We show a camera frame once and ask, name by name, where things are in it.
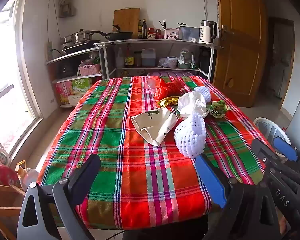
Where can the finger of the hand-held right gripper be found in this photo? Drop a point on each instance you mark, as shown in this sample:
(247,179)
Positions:
(262,150)
(285,149)

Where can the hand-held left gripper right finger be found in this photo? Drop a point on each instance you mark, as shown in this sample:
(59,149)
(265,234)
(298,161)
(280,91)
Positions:
(210,180)

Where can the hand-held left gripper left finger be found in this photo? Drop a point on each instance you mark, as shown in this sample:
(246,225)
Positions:
(86,172)

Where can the white round waste bin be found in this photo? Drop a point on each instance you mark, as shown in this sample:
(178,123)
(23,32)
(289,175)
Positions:
(283,133)

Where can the translucent bin liner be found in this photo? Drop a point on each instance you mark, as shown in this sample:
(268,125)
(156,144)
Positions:
(266,130)

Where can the large white foam fruit net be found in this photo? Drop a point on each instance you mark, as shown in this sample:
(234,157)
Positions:
(187,137)

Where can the green snack packet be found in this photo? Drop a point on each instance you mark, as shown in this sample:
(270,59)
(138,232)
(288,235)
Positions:
(218,109)

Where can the pale green food packet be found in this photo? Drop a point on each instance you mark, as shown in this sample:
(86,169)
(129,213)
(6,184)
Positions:
(152,125)

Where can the white plastic bag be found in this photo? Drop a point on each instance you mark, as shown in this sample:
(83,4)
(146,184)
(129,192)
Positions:
(190,102)

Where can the small white foam fruit net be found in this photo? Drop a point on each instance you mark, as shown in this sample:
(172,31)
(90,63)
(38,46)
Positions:
(204,93)

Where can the gold foil wrapper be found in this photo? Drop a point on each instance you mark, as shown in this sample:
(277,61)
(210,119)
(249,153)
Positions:
(168,101)

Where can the red mesh bag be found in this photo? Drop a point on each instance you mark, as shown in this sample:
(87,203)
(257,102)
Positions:
(168,88)

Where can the red green plaid tablecloth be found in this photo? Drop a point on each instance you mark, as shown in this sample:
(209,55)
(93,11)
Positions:
(130,170)

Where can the yellow-cap oil bottle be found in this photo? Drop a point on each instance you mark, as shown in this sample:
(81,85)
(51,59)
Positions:
(27,176)

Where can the red plastic bag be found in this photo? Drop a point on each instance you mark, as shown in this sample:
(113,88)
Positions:
(6,176)

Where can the printed cardboard box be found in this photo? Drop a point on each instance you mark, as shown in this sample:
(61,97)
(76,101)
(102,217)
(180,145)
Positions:
(75,90)

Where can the white squeeze bottle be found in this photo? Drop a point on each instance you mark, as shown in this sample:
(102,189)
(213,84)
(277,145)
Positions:
(1,156)

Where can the wooden chair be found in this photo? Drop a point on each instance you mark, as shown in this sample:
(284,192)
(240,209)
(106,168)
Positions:
(2,205)

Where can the wooden door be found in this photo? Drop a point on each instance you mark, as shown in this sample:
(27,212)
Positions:
(240,62)

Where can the pink woven basket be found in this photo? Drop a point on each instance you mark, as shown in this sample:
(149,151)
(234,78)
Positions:
(90,70)

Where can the small black appliance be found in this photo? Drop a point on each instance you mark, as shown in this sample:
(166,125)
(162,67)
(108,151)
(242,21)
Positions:
(65,68)

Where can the green food bag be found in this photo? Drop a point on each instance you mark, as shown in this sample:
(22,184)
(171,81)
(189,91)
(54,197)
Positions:
(193,62)

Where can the pink-lid storage bin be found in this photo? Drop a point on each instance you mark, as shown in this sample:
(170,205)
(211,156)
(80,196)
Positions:
(170,73)

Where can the green bowl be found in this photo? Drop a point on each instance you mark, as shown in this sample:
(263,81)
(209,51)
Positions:
(184,66)

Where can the metal corner shelf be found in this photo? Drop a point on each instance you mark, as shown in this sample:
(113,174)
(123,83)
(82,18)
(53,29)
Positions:
(75,55)

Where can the white plastic jug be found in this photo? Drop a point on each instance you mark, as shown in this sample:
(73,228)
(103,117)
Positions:
(119,58)

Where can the window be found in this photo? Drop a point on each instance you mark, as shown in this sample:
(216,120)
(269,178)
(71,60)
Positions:
(10,80)

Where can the yellow-label sauce bottle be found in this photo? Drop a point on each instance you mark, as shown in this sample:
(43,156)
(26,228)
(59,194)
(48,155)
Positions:
(129,60)

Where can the white food bag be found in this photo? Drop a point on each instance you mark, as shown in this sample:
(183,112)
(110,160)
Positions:
(185,56)

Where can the white plastic tub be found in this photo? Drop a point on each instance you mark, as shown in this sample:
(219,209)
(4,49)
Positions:
(172,61)

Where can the clear plastic bag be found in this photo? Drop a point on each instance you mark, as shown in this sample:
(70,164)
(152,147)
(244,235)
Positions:
(163,63)

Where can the black induction cooker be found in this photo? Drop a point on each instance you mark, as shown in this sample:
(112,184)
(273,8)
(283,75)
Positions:
(80,46)

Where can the white electric kettle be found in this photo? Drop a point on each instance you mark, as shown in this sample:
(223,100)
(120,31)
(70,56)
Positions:
(205,33)

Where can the grey plastic jug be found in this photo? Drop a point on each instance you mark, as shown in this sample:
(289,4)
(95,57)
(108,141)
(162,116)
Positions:
(148,58)

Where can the steel steamer pot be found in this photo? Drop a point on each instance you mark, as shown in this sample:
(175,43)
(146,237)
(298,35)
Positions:
(77,37)

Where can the clear plastic storage box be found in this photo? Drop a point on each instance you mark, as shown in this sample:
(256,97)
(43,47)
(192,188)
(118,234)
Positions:
(188,33)

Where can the black frying pan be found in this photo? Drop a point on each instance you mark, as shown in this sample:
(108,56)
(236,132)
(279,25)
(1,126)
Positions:
(118,35)

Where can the long metal kitchen shelf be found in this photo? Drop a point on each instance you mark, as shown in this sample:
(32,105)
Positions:
(160,41)

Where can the pink utensil holder box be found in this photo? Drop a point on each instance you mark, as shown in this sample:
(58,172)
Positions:
(171,33)

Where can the dark sauce bottle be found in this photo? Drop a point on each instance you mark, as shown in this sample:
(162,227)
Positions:
(140,31)
(144,30)

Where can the red-lid jar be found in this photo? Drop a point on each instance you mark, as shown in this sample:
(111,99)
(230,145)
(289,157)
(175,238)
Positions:
(151,33)

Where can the wooden cutting board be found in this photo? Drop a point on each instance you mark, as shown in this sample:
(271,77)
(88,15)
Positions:
(126,20)

